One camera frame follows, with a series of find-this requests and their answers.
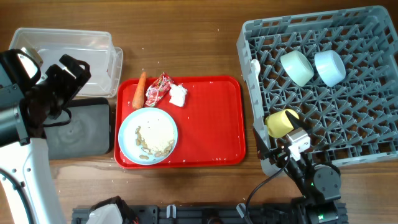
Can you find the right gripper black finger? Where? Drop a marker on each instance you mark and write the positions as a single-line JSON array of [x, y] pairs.
[[263, 151], [297, 123]]

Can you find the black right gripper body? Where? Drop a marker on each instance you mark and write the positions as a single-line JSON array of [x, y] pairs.
[[280, 147]]

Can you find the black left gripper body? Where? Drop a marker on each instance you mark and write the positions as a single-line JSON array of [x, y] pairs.
[[59, 79]]

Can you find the yellow plastic cup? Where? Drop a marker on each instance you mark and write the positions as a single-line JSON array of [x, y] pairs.
[[278, 124]]

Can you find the mint green bowl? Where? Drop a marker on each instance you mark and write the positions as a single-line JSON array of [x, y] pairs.
[[297, 67]]

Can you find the light blue bowl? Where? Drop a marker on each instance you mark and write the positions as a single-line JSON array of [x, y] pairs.
[[330, 67]]

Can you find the white plastic spoon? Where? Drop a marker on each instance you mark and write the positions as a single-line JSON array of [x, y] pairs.
[[256, 67]]

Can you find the orange carrot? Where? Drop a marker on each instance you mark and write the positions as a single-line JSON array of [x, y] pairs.
[[138, 99]]

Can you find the white tissue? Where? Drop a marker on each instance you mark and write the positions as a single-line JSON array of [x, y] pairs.
[[177, 95]]

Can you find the light blue plate with rice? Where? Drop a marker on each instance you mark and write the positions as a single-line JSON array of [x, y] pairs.
[[148, 136]]

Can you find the red snack wrapper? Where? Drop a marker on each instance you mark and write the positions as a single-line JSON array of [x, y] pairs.
[[158, 89]]

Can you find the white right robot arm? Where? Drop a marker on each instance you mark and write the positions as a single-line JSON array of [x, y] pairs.
[[319, 183]]

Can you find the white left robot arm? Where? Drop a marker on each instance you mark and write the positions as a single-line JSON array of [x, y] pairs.
[[25, 171]]

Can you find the grey dishwasher rack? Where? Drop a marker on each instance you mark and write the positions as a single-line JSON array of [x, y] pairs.
[[354, 121]]

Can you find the black square bin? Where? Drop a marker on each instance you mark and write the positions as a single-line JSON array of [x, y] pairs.
[[87, 132]]

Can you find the red plastic tray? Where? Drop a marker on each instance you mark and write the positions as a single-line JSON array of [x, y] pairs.
[[210, 125]]

